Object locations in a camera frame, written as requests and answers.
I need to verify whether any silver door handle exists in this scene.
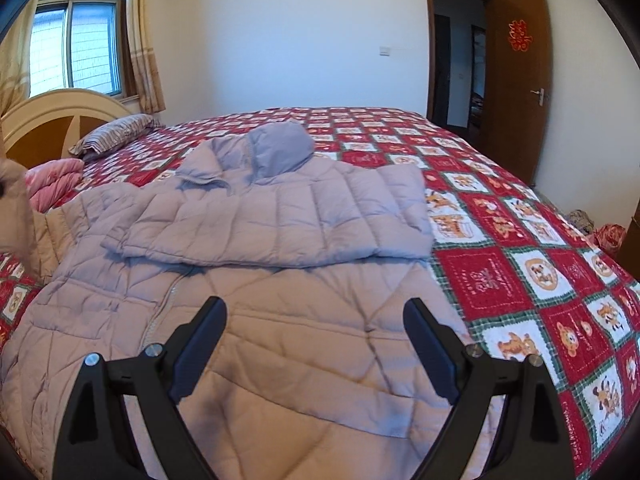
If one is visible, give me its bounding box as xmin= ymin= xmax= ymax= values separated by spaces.
xmin=530 ymin=88 xmax=546 ymax=107

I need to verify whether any window with grey frame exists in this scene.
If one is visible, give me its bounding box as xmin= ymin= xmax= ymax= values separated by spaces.
xmin=29 ymin=0 xmax=127 ymax=98

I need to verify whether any cream wooden headboard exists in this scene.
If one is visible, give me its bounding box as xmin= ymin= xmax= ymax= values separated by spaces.
xmin=1 ymin=89 xmax=131 ymax=168

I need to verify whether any red patchwork bear bedspread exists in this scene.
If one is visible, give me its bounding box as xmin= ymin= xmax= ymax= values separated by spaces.
xmin=0 ymin=105 xmax=640 ymax=480

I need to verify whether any red paper door decoration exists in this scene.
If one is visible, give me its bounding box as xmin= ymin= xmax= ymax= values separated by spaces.
xmin=508 ymin=20 xmax=534 ymax=52

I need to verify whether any lilac quilted puffer coat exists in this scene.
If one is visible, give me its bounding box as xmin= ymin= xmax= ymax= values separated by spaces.
xmin=1 ymin=122 xmax=469 ymax=479

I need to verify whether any left beige curtain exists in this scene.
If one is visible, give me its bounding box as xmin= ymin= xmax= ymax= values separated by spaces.
xmin=0 ymin=0 xmax=38 ymax=115

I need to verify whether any grey cloth on floor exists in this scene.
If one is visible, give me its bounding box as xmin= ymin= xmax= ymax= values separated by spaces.
xmin=566 ymin=209 xmax=594 ymax=235

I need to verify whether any red floral fabric bundle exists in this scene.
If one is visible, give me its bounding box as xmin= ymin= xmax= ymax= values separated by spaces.
xmin=587 ymin=223 xmax=627 ymax=259

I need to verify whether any beige checked curtain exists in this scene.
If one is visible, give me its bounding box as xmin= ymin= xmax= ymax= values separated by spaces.
xmin=125 ymin=0 xmax=166 ymax=115

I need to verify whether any pink folded blanket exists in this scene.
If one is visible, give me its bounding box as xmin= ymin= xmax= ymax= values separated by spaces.
xmin=25 ymin=158 xmax=85 ymax=212

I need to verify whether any striped pillow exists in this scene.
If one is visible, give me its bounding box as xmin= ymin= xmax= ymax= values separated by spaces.
xmin=68 ymin=114 xmax=156 ymax=162

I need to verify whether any beige puffer jacket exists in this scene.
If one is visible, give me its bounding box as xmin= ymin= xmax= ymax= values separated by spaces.
xmin=0 ymin=158 xmax=74 ymax=284

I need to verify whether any brown wooden door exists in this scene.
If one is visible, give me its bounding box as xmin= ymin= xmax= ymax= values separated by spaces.
xmin=480 ymin=0 xmax=552 ymax=186

